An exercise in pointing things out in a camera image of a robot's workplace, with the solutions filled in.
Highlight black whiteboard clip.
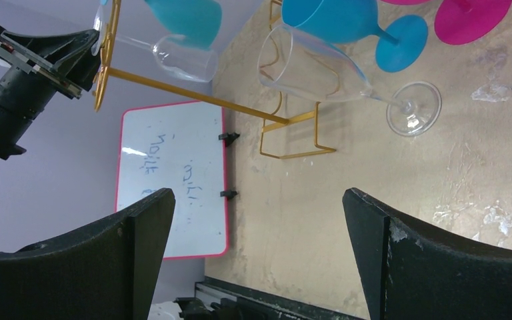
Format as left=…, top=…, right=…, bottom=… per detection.
left=219, top=189, right=239, bottom=200
left=218, top=132, right=240, bottom=148

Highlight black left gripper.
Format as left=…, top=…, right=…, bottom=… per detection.
left=0, top=25, right=101, bottom=159

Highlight blue wine glass row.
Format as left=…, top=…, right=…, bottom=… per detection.
left=281, top=0, right=429, bottom=73
left=145, top=0, right=223, bottom=49

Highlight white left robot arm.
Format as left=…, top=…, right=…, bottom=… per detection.
left=0, top=25, right=103, bottom=160

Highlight magenta plastic wine glass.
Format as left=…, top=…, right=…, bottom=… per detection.
left=379, top=0, right=512, bottom=46

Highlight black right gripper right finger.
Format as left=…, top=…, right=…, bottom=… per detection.
left=342, top=188, right=512, bottom=319

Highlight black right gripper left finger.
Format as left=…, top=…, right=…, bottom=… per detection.
left=0, top=188, right=175, bottom=319

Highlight pink framed whiteboard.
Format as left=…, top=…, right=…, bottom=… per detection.
left=115, top=101, right=229, bottom=259

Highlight clear wine glass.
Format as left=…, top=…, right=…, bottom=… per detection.
left=257, top=25, right=442, bottom=137
left=89, top=4, right=220, bottom=84

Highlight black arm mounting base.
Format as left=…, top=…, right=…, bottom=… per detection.
left=174, top=277, right=356, bottom=320

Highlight clear wine glass front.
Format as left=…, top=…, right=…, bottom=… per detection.
left=257, top=25, right=442, bottom=137

